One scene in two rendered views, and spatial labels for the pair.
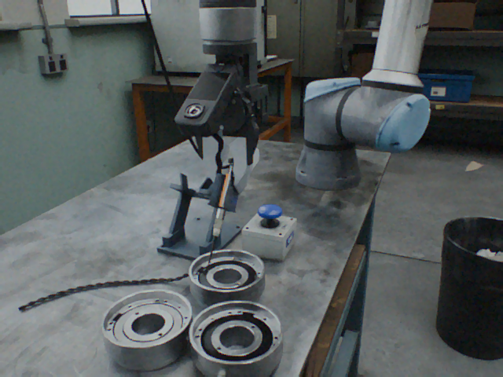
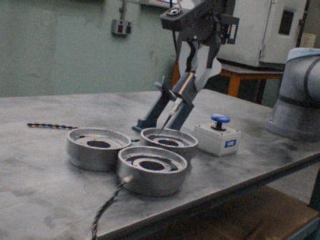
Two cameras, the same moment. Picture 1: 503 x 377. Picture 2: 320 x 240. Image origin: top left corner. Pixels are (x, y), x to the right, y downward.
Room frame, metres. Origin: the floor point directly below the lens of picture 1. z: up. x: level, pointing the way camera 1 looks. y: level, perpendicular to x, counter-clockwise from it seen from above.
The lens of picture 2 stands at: (-0.14, -0.15, 1.05)
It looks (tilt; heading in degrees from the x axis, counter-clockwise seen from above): 14 degrees down; 17
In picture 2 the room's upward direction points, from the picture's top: 9 degrees clockwise
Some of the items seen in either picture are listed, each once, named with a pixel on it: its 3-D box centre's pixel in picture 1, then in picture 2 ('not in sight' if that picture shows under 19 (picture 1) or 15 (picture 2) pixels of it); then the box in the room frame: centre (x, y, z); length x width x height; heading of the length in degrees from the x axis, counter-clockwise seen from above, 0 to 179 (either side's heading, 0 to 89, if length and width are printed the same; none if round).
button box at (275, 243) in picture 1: (271, 233); (218, 137); (0.65, -0.03, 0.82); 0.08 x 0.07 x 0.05; 157
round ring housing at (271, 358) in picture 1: (236, 342); (151, 171); (0.39, 0.02, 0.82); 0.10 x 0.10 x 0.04
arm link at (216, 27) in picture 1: (226, 27); not in sight; (0.62, 0.03, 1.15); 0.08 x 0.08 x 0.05
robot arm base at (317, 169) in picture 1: (328, 158); (296, 115); (0.96, -0.18, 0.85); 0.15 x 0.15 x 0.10
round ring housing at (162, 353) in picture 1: (148, 329); (98, 148); (0.42, 0.12, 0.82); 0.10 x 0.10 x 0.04
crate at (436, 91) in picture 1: (439, 85); not in sight; (3.74, -1.62, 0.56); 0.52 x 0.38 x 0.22; 64
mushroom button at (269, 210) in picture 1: (269, 221); (218, 126); (0.64, -0.03, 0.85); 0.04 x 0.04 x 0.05
